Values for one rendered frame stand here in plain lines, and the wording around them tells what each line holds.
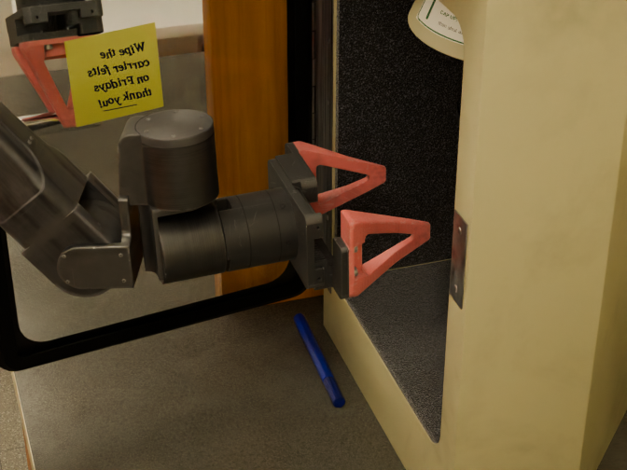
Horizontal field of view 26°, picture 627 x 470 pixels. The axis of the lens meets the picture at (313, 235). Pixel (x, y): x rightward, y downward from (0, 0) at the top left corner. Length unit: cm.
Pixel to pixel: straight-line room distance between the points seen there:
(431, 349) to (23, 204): 38
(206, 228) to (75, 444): 29
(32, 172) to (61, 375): 34
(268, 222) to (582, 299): 24
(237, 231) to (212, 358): 30
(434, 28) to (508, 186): 14
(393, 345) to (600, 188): 30
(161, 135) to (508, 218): 25
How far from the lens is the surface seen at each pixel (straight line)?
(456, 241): 96
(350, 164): 111
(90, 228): 101
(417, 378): 115
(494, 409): 104
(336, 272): 102
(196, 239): 101
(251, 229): 102
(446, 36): 98
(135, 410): 124
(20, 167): 100
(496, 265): 96
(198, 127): 99
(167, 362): 130
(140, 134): 99
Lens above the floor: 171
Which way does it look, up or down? 31 degrees down
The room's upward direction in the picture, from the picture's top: straight up
